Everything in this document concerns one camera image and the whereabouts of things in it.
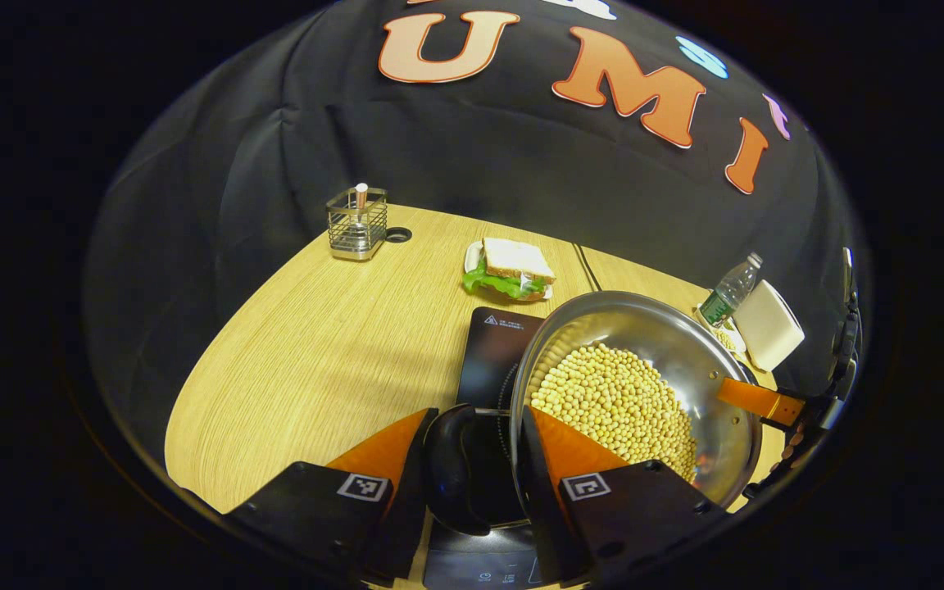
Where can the sandwich with lettuce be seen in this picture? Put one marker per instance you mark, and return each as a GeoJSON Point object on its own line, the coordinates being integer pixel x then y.
{"type": "Point", "coordinates": [517, 260]}

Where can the white divided bean tray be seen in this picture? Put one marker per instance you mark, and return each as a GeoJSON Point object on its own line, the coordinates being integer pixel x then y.
{"type": "Point", "coordinates": [724, 338]}

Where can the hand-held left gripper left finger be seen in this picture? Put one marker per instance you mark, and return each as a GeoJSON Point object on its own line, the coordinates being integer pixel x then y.
{"type": "Point", "coordinates": [316, 508]}

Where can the white toaster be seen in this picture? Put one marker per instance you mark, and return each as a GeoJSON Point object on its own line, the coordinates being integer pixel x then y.
{"type": "Point", "coordinates": [769, 326]}

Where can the black induction cooktop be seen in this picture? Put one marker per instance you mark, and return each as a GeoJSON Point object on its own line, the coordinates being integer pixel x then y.
{"type": "Point", "coordinates": [492, 360]}

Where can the clear plastic water bottle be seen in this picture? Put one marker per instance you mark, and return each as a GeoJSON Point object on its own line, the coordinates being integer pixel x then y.
{"type": "Point", "coordinates": [726, 293]}

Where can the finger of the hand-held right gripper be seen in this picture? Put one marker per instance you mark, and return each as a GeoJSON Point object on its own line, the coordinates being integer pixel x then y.
{"type": "Point", "coordinates": [759, 400]}
{"type": "Point", "coordinates": [791, 447]}

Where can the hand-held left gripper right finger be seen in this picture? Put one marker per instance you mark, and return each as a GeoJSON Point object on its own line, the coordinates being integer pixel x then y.
{"type": "Point", "coordinates": [644, 516]}

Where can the pile of yellow soybeans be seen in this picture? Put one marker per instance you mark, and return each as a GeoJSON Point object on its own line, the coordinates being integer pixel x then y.
{"type": "Point", "coordinates": [611, 401]}

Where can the white edged dark panel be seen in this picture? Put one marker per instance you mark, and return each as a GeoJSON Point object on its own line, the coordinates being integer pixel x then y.
{"type": "Point", "coordinates": [849, 274]}

